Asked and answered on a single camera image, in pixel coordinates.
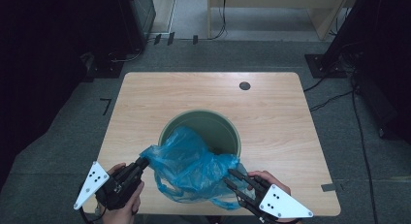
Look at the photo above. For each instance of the person's left hand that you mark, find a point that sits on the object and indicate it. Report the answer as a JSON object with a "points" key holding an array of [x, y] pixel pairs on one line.
{"points": [[124, 216]]}

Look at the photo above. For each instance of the black curtain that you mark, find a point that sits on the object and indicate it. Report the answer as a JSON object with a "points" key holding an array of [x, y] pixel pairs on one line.
{"points": [[387, 39], [38, 72]]}

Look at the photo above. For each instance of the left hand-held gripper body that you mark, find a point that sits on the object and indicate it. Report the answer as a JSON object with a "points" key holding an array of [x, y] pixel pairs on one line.
{"points": [[118, 188]]}

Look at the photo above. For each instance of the dark cabinet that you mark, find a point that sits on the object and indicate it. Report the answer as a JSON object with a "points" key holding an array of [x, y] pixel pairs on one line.
{"points": [[139, 17]]}

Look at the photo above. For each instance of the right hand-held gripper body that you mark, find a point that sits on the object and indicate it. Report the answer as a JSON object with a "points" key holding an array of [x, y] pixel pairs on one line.
{"points": [[284, 206]]}

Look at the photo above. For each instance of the green plastic bin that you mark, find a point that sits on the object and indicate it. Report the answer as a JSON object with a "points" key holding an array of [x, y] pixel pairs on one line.
{"points": [[216, 130]]}

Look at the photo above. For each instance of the blue plastic bag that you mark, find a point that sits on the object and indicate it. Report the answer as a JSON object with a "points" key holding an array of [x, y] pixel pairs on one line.
{"points": [[187, 166]]}

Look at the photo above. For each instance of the person's dark trousers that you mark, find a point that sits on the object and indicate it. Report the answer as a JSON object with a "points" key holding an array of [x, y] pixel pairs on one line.
{"points": [[181, 220]]}

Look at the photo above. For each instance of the dark round table grommet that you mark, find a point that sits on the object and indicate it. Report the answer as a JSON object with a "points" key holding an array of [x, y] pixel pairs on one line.
{"points": [[244, 86]]}

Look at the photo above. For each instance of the black stand base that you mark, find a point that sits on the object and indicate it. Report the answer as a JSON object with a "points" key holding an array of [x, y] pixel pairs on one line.
{"points": [[103, 70], [320, 67]]}

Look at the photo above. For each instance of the person's right hand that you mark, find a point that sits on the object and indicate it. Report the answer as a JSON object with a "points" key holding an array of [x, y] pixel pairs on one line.
{"points": [[268, 178]]}

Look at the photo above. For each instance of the grey tape piece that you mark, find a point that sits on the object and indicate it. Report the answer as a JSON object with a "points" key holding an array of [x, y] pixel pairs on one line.
{"points": [[328, 187]]}

